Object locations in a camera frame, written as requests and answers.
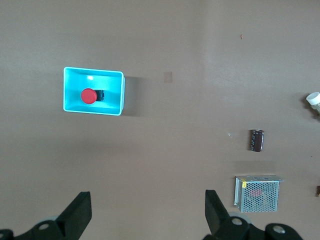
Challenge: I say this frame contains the red push button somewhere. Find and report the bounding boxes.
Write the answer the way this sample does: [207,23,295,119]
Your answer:
[80,87,105,106]

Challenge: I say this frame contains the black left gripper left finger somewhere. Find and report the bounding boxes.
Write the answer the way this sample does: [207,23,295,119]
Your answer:
[0,191,93,240]

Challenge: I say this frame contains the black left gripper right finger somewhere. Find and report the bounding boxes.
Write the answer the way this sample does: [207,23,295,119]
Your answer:
[202,189,305,240]

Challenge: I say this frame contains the brass fitting with white caps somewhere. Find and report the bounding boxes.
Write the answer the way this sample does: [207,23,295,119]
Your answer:
[305,91,320,116]

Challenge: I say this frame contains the cyan plastic bin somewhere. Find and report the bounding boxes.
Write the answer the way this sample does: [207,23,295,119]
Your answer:
[62,66,126,117]

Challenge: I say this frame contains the dark brown cylindrical capacitor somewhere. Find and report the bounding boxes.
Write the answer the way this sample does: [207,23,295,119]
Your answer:
[249,128,265,153]

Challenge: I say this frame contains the perforated metal power supply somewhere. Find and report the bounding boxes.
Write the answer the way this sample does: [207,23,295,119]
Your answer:
[233,175,285,214]

